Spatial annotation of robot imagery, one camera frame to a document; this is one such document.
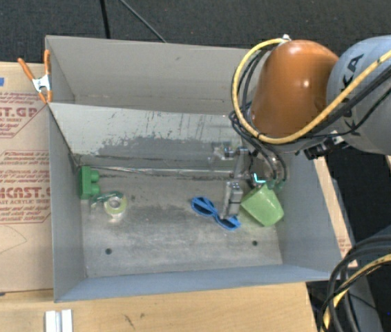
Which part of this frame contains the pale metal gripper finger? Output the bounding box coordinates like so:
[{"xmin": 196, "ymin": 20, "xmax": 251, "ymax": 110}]
[
  {"xmin": 210, "ymin": 145, "xmax": 238, "ymax": 162},
  {"xmin": 220, "ymin": 181, "xmax": 244, "ymax": 221}
]

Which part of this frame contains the light green cup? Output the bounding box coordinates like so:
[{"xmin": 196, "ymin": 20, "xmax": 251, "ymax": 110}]
[{"xmin": 240, "ymin": 183, "xmax": 285, "ymax": 228}]

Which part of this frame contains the grey metal bin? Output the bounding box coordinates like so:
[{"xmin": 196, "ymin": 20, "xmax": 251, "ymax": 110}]
[{"xmin": 44, "ymin": 35, "xmax": 343, "ymax": 303}]

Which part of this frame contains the clear tape roll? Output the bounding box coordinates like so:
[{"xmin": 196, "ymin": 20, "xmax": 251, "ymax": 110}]
[{"xmin": 89, "ymin": 191, "xmax": 128, "ymax": 224}]

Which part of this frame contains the green toy brick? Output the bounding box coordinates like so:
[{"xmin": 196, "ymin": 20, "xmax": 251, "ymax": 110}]
[{"xmin": 79, "ymin": 165, "xmax": 101, "ymax": 201}]

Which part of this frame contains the brown cardboard board, red print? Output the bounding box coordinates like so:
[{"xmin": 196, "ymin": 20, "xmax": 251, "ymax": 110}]
[{"xmin": 0, "ymin": 59, "xmax": 359, "ymax": 297}]

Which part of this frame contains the black cylinder on white bracket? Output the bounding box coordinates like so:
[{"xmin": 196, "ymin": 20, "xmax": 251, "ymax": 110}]
[{"xmin": 303, "ymin": 133, "xmax": 350, "ymax": 161}]

